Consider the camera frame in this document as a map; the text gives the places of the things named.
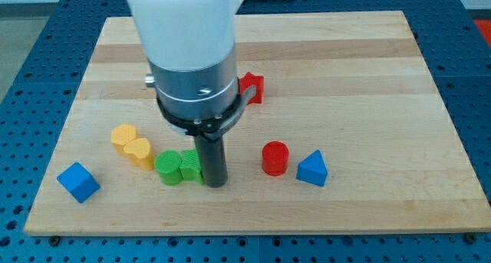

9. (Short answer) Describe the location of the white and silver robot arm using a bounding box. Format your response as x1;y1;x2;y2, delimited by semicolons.
127;0;255;141

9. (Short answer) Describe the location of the red star block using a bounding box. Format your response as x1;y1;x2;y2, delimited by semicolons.
239;72;265;104

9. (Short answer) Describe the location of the green star block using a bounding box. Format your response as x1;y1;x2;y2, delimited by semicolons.
180;149;204;185

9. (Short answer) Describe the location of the black cylindrical pointer rod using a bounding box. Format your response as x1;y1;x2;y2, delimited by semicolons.
194;136;228;188

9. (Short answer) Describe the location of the red cylinder block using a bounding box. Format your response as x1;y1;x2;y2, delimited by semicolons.
262;141;289;176

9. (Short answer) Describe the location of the blue triangular prism block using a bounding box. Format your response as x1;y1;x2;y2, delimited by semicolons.
296;150;328;187

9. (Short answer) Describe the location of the green cylinder block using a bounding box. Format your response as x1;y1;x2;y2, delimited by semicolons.
154;150;183;186

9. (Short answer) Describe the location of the light wooden board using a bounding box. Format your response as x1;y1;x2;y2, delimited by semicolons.
25;12;490;236

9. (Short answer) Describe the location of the yellow heart block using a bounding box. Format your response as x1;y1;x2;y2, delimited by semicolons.
123;138;155;171

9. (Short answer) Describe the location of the blue cube block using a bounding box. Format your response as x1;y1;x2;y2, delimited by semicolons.
57;162;101;203

